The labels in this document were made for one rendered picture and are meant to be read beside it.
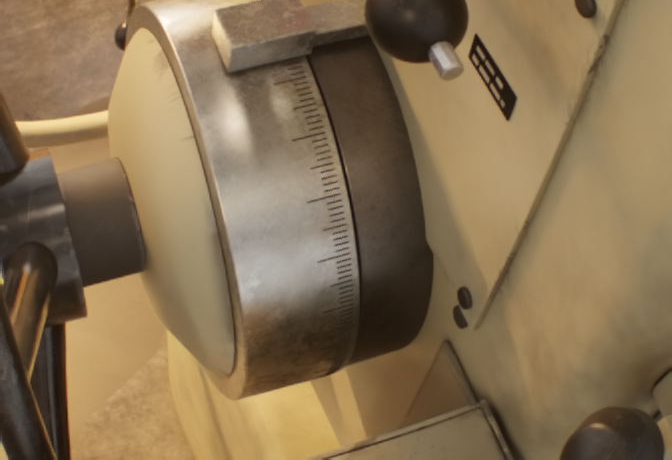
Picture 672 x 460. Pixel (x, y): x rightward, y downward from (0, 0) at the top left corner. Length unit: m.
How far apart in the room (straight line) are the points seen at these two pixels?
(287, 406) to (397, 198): 0.81
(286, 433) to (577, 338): 0.89
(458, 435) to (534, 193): 0.14
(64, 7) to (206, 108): 2.04
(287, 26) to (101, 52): 1.92
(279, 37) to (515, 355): 0.18
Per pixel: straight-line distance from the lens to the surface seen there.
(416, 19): 0.37
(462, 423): 0.53
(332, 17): 0.55
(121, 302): 2.08
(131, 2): 1.03
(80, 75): 2.40
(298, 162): 0.52
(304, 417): 1.33
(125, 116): 0.58
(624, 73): 0.38
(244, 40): 0.52
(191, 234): 0.54
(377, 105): 0.54
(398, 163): 0.54
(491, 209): 0.48
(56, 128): 1.41
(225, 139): 0.52
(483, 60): 0.46
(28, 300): 0.50
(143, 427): 1.96
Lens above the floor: 1.81
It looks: 55 degrees down
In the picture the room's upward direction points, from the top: 14 degrees clockwise
